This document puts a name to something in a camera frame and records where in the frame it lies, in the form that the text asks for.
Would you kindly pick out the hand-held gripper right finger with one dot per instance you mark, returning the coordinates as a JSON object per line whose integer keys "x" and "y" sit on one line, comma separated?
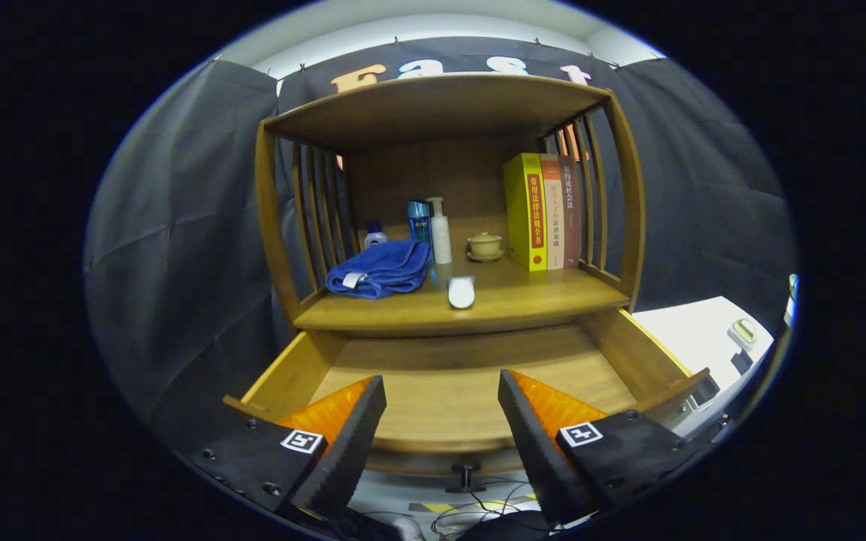
{"x": 534, "y": 454}

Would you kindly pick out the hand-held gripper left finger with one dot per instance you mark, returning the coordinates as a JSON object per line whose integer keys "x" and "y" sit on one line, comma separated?
{"x": 346, "y": 454}

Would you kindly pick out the wooden drawer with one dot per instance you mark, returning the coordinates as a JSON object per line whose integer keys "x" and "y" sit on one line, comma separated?
{"x": 440, "y": 391}

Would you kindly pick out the white facial cleanser tube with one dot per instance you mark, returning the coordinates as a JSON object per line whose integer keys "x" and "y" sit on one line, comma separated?
{"x": 461, "y": 294}

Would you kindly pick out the white side cabinet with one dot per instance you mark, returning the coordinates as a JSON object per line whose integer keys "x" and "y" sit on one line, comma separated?
{"x": 692, "y": 330}

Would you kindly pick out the wooden cabinet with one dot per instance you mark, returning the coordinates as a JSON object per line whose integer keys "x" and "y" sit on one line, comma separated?
{"x": 267, "y": 218}

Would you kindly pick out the blue folded towel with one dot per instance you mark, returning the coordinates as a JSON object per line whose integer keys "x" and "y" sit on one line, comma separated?
{"x": 388, "y": 267}

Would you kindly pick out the beige saucer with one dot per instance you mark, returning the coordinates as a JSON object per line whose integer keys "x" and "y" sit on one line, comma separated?
{"x": 485, "y": 258}

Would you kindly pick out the beige lidded teacup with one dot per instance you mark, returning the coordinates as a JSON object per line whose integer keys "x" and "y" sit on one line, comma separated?
{"x": 485, "y": 244}

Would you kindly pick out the small white bottle blue cap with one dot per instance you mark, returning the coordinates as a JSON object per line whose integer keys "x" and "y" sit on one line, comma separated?
{"x": 375, "y": 238}

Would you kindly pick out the orange and white book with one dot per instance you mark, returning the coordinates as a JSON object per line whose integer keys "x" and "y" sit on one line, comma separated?
{"x": 553, "y": 225}

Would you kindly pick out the white pump bottle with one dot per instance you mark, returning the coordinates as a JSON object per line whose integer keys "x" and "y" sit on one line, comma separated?
{"x": 441, "y": 240}

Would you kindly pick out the yellow book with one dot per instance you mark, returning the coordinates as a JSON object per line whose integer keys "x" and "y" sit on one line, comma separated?
{"x": 517, "y": 218}

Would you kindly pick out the brown book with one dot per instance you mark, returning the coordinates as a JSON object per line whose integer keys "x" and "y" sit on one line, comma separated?
{"x": 572, "y": 218}

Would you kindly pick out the small cream round object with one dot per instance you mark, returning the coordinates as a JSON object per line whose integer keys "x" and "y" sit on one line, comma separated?
{"x": 743, "y": 332}

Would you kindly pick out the black backdrop cloth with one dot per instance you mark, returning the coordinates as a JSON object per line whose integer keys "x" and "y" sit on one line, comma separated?
{"x": 177, "y": 225}

